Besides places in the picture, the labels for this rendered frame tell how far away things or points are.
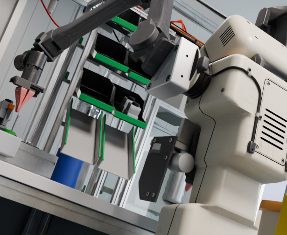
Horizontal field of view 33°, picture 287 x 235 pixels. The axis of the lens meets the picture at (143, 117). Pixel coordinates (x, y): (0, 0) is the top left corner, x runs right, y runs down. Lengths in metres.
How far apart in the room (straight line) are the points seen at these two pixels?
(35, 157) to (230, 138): 0.70
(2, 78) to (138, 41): 4.11
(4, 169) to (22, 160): 0.41
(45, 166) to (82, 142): 0.25
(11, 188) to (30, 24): 4.33
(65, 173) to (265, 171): 1.62
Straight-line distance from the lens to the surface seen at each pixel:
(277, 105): 1.11
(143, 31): 1.19
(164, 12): 1.30
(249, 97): 1.06
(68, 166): 2.56
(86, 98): 1.72
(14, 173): 1.12
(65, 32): 1.60
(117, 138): 1.91
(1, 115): 1.66
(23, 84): 1.57
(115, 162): 1.80
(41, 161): 1.55
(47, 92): 2.90
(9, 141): 1.44
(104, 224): 1.24
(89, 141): 1.78
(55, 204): 1.19
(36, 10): 5.46
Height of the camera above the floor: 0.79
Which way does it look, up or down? 14 degrees up
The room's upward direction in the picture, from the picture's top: 19 degrees clockwise
